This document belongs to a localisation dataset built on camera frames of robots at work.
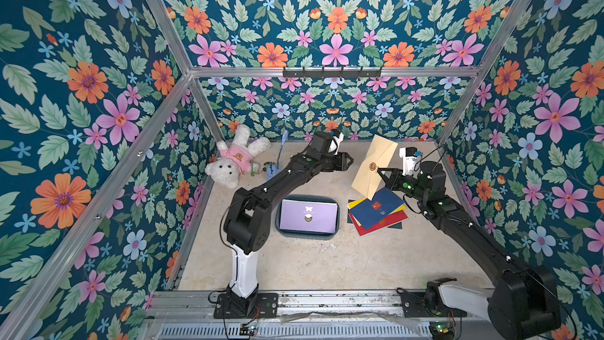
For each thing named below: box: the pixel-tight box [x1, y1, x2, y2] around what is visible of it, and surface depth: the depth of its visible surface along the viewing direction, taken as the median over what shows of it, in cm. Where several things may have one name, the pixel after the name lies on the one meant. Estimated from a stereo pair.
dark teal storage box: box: [275, 194, 341, 240], surface depth 90 cm
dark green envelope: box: [346, 199, 403, 230], surface depth 94 cm
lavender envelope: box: [279, 198, 339, 234], surface depth 92 cm
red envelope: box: [348, 210, 409, 237], surface depth 93 cm
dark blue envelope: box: [349, 187, 406, 231], surface depth 96 cm
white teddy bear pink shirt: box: [204, 124, 271, 189], surface depth 107 cm
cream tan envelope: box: [351, 133, 399, 201], surface depth 82 cm
